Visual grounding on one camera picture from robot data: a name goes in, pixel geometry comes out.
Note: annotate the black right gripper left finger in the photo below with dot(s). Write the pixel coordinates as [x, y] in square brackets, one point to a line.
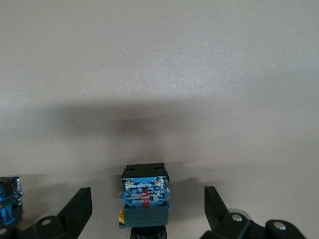
[79, 209]

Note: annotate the red push button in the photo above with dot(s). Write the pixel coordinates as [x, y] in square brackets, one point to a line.
[8, 209]

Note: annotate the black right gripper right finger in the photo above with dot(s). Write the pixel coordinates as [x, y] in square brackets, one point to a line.
[213, 209]

